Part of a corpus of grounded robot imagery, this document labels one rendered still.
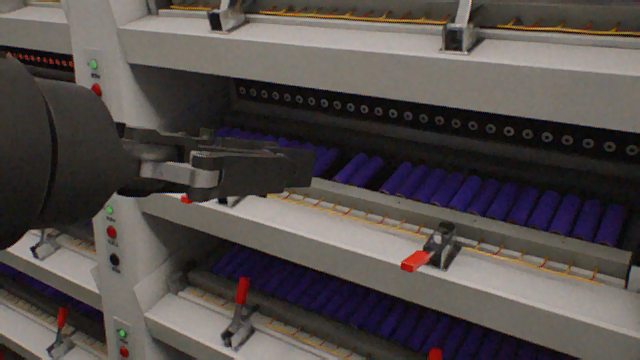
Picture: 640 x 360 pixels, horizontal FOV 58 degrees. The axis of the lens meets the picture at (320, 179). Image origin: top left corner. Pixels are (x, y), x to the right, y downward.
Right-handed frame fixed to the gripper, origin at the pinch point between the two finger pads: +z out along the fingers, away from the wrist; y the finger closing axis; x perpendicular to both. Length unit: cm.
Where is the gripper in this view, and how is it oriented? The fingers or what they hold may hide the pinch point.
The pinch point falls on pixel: (266, 163)
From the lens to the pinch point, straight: 44.7
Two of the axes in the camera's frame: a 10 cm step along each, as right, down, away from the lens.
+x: -1.7, 9.8, 1.1
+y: -8.3, -2.0, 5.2
